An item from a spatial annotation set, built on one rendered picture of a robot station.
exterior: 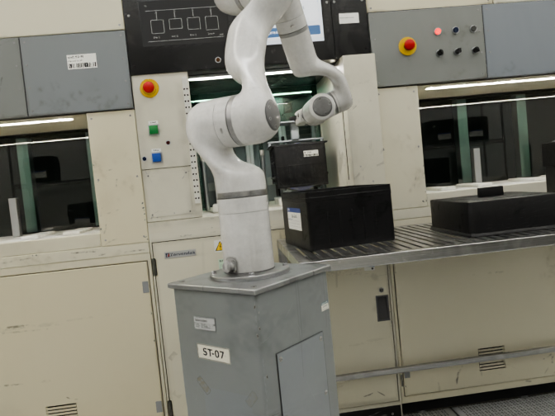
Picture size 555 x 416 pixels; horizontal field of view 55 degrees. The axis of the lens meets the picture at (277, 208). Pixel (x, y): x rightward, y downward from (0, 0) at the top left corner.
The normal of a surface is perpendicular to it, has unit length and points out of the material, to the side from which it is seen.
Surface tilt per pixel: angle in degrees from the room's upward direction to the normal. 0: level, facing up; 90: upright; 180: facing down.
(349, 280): 90
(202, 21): 90
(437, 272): 90
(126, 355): 90
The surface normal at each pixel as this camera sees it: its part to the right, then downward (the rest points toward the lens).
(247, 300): -0.63, 0.11
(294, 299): 0.77, -0.04
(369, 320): 0.10, 0.04
